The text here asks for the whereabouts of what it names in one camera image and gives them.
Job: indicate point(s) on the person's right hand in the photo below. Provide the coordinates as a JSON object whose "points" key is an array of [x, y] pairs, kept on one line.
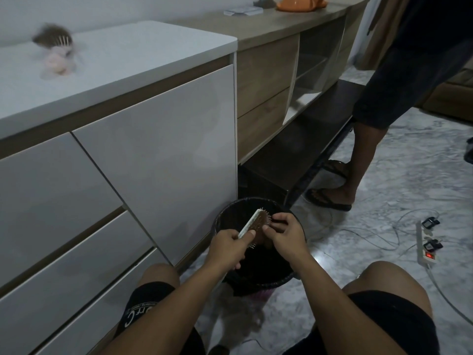
{"points": [[290, 238]]}

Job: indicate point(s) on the person's left hand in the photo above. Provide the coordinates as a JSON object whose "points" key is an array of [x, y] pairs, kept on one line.
{"points": [[221, 249]]}

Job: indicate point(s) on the person's right thumb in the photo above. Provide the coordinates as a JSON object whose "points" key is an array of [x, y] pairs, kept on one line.
{"points": [[274, 232]]}

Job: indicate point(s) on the person's left thumb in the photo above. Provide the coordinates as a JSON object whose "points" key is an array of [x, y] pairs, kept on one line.
{"points": [[244, 237]]}

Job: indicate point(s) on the white hairbrush with brown pad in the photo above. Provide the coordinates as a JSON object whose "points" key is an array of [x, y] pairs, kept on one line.
{"points": [[255, 224]]}

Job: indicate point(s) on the person's right forearm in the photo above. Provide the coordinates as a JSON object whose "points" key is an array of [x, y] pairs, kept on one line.
{"points": [[332, 303]]}

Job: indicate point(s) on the person's left forearm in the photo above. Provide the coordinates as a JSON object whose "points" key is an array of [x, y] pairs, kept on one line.
{"points": [[162, 310]]}

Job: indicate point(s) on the black lined trash bin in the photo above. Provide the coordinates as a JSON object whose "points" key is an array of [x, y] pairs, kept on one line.
{"points": [[255, 271]]}

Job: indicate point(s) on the black flip-flop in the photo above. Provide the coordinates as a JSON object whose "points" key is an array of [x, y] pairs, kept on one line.
{"points": [[327, 200], [337, 168]]}

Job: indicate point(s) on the black low bench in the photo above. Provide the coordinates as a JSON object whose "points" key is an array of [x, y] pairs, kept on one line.
{"points": [[295, 144]]}

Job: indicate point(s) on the person's left leg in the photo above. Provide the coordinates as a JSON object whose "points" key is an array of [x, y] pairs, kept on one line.
{"points": [[157, 275]]}

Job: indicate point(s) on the person's leg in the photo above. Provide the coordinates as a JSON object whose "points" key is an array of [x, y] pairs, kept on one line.
{"points": [[395, 280], [157, 275]]}

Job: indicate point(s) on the person's right leg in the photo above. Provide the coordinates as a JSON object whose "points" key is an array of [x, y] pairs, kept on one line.
{"points": [[395, 280]]}

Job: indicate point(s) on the black shorts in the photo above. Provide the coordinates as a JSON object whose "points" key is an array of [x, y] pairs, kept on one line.
{"points": [[391, 325]]}

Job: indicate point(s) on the white drawer cabinet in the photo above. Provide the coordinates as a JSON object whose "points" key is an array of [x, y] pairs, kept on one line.
{"points": [[122, 151]]}

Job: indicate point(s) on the wooden sideboard with glass shelf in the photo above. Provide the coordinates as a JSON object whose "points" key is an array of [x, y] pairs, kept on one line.
{"points": [[266, 81]]}

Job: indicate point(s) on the white power strip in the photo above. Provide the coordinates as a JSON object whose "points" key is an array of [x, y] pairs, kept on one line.
{"points": [[425, 251]]}

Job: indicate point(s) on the black plug adapter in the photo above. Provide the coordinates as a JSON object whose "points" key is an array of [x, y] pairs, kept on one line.
{"points": [[431, 222], [433, 245]]}

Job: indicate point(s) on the brown sofa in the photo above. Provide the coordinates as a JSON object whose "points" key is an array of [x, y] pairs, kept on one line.
{"points": [[449, 99]]}

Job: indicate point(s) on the white flat cards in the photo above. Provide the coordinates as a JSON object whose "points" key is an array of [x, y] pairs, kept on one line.
{"points": [[243, 11]]}

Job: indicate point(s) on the brown curtain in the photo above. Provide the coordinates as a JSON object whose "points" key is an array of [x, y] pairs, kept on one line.
{"points": [[380, 29]]}

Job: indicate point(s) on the grey lump object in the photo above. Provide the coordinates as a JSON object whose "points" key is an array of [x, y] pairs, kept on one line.
{"points": [[264, 2]]}

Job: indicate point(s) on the orange plastic object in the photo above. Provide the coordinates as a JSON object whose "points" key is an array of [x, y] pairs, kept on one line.
{"points": [[299, 2]]}

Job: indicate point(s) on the pink hairbrush with hair clump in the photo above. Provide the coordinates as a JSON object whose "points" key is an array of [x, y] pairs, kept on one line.
{"points": [[57, 51]]}

